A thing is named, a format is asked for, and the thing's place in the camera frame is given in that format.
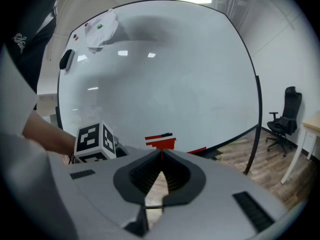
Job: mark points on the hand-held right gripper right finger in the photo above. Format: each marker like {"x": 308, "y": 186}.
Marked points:
{"x": 215, "y": 184}

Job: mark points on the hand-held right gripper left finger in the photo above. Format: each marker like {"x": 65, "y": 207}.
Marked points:
{"x": 100, "y": 194}

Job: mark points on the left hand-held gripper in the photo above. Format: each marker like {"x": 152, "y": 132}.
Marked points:
{"x": 95, "y": 141}

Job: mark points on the red whiteboard marker black cap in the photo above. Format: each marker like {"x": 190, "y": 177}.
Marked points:
{"x": 157, "y": 136}

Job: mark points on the person's left forearm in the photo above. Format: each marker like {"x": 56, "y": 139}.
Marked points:
{"x": 50, "y": 134}

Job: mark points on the black whiteboard eraser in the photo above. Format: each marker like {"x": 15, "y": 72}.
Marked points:
{"x": 66, "y": 59}

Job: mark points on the large white whiteboard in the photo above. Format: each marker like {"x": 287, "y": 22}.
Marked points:
{"x": 162, "y": 79}

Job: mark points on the black office chair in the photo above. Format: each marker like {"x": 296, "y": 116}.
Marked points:
{"x": 287, "y": 119}

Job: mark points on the crumpled white paper sheet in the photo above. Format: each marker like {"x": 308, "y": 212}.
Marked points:
{"x": 100, "y": 36}

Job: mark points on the light wooden white-legged desk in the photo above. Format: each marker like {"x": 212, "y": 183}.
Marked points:
{"x": 312, "y": 124}

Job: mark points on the green magnet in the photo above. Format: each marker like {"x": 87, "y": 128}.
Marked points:
{"x": 100, "y": 26}

